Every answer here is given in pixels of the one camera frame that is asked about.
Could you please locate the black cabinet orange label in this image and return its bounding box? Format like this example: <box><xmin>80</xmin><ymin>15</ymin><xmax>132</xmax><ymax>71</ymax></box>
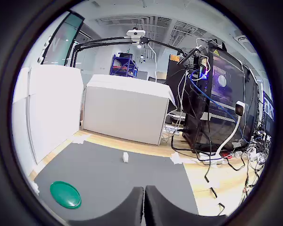
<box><xmin>166</xmin><ymin>53</ymin><xmax>188</xmax><ymax>84</ymax></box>

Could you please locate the round green lid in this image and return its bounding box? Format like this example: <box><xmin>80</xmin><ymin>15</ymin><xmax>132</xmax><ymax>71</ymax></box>
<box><xmin>50</xmin><ymin>180</ymin><xmax>82</xmax><ymax>209</ymax></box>

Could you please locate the black computer tower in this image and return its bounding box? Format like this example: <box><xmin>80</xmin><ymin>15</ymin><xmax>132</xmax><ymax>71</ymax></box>
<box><xmin>166</xmin><ymin>44</ymin><xmax>259</xmax><ymax>153</ymax></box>

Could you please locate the dark grey mat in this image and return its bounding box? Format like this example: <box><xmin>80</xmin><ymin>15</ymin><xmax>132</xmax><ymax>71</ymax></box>
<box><xmin>33</xmin><ymin>141</ymin><xmax>200</xmax><ymax>223</ymax></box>

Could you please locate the long black camera cable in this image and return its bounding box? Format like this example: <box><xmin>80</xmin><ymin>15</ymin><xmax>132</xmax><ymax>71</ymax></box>
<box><xmin>204</xmin><ymin>162</ymin><xmax>226</xmax><ymax>216</ymax></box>

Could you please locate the white partition panel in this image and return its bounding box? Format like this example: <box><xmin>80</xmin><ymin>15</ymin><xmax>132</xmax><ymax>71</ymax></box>
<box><xmin>28</xmin><ymin>64</ymin><xmax>84</xmax><ymax>164</ymax></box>
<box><xmin>11</xmin><ymin>66</ymin><xmax>38</xmax><ymax>176</ymax></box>
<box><xmin>81</xmin><ymin>74</ymin><xmax>177</xmax><ymax>146</ymax></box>

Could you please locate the white power strip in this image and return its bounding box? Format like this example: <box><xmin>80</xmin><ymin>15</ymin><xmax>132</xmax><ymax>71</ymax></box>
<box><xmin>199</xmin><ymin>152</ymin><xmax>225</xmax><ymax>166</ymax></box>

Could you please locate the dark glass partition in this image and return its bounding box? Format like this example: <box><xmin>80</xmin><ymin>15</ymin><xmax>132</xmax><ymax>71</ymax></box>
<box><xmin>37</xmin><ymin>11</ymin><xmax>83</xmax><ymax>68</ymax></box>

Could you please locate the white webcam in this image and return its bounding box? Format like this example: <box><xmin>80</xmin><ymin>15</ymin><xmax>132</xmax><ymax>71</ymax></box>
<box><xmin>126</xmin><ymin>29</ymin><xmax>146</xmax><ymax>45</ymax></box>

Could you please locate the white tape piece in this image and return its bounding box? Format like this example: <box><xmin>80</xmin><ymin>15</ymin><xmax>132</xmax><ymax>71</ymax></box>
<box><xmin>32</xmin><ymin>180</ymin><xmax>40</xmax><ymax>196</ymax></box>
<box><xmin>72</xmin><ymin>135</ymin><xmax>92</xmax><ymax>145</ymax></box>
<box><xmin>169</xmin><ymin>152</ymin><xmax>196</xmax><ymax>165</ymax></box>

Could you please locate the computer monitor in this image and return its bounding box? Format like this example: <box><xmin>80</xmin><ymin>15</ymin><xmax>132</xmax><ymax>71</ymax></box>
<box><xmin>259</xmin><ymin>89</ymin><xmax>275</xmax><ymax>123</ymax></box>

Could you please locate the blue shelf rack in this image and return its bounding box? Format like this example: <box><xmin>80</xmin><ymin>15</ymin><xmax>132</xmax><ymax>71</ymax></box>
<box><xmin>110</xmin><ymin>54</ymin><xmax>139</xmax><ymax>77</ymax></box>

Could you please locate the white gooseneck camera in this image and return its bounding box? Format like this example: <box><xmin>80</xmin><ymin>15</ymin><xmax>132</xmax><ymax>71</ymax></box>
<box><xmin>214</xmin><ymin>100</ymin><xmax>245</xmax><ymax>161</ymax></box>

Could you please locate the blue network cable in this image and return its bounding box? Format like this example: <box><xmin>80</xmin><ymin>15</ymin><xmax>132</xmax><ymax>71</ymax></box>
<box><xmin>189</xmin><ymin>69</ymin><xmax>238</xmax><ymax>120</ymax></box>

